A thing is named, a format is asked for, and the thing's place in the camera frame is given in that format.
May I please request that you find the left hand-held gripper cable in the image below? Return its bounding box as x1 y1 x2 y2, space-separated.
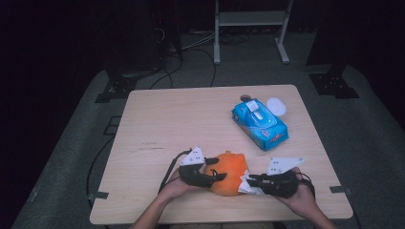
158 148 194 196

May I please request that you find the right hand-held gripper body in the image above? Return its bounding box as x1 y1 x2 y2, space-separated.
260 156 306 199

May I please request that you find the white wet wipe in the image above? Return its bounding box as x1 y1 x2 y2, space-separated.
237 169 266 197

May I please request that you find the black tape strip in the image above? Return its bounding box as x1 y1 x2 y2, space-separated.
329 184 354 196
87 191 110 201

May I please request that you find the black floor cable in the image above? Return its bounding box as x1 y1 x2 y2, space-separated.
148 47 218 91
85 135 117 209

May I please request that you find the white metal stand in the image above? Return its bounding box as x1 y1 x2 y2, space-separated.
213 0 295 66

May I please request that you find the white round lid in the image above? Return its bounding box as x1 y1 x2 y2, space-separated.
266 96 288 117

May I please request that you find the hand-held gripper cable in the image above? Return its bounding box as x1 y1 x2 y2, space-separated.
297 172 317 198
158 148 194 196

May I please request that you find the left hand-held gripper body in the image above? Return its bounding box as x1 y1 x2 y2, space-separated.
177 145 218 189

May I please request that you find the blue wet wipes pack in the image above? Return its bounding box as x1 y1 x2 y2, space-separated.
231 97 290 153

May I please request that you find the person's right hand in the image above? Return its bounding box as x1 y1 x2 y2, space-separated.
274 166 317 221

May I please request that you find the orange plush toy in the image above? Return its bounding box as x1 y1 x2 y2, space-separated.
202 150 250 198

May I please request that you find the right hand-held gripper cable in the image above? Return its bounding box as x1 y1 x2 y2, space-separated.
297 172 317 198

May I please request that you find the black stand with base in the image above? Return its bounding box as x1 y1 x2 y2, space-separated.
305 0 361 100
94 47 161 104

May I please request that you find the person's left hand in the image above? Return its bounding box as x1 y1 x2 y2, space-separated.
157 167 205 205

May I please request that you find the dark floor plate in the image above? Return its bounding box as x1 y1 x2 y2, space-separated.
102 115 123 136

